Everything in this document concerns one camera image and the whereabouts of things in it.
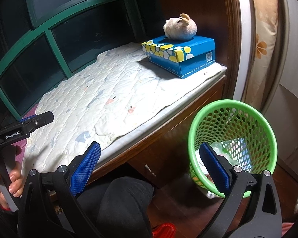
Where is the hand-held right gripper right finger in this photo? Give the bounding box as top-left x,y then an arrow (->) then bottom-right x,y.
199,142 -> 282,238

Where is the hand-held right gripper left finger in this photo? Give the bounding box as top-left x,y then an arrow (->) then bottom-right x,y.
18,141 -> 101,238

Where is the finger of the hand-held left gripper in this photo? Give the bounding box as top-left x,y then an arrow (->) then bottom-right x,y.
0,111 -> 54,139
18,115 -> 38,123

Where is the green mesh plastic basket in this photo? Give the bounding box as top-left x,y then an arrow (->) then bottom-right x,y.
188,100 -> 278,199

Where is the person's left hand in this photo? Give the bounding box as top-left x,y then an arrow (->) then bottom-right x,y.
0,162 -> 24,210

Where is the person's black pants leg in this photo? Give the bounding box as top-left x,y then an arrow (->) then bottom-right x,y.
77,176 -> 154,238

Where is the white quilted blanket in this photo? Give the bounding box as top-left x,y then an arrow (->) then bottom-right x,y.
21,42 -> 226,179

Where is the red plastic object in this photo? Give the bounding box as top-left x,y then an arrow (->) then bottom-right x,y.
151,223 -> 177,238

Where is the blue spotted cardboard box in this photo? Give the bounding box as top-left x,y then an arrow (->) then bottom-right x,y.
141,35 -> 216,79

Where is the beige floral mattress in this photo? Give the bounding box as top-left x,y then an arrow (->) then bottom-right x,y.
248,0 -> 281,109

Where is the beige plush toy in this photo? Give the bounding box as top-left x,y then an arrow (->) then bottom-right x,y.
163,13 -> 198,41

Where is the brown wooden side panel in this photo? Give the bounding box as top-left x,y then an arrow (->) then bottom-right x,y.
156,0 -> 254,100

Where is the green window frame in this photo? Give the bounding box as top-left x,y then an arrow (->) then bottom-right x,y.
0,0 -> 159,119

